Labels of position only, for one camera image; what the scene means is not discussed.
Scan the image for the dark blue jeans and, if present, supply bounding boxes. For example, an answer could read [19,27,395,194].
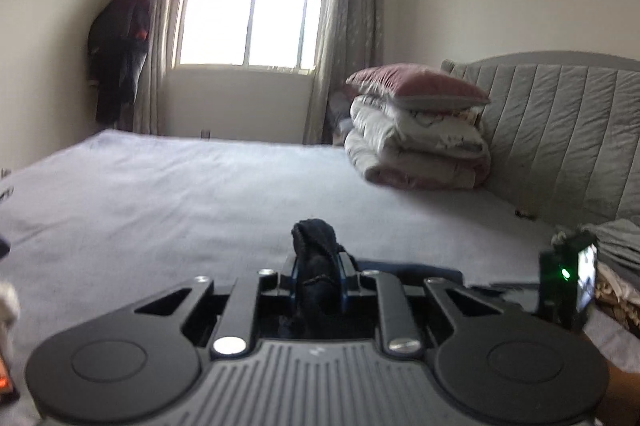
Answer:
[278,219,463,339]

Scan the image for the stack of folded clothes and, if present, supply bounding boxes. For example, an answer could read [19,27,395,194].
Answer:
[551,216,639,337]

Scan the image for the person's right hand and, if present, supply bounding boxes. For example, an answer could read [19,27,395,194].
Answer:
[596,361,640,426]

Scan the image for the small brown object on bed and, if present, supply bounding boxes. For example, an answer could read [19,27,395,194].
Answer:
[514,209,537,221]

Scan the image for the grey quilted headboard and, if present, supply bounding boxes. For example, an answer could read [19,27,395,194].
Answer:
[440,51,639,227]

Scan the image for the white plush garment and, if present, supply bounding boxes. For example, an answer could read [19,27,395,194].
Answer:
[0,282,21,362]

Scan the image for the smartphone with lit screen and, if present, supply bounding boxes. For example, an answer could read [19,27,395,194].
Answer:
[0,356,21,406]

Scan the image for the pink grey pillow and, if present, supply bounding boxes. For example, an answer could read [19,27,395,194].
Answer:
[346,64,490,112]

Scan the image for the dark garment at bed edge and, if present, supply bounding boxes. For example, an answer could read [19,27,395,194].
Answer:
[0,237,11,259]

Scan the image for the right grey curtain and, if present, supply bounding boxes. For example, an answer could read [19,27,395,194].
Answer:
[304,0,384,144]

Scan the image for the grey curtain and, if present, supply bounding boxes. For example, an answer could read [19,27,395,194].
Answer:
[304,0,384,144]
[130,0,189,137]

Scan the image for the window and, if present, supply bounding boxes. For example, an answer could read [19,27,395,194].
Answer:
[177,0,326,74]

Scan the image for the dark jacket hanging on wall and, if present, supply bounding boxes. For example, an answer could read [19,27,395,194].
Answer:
[87,0,151,126]

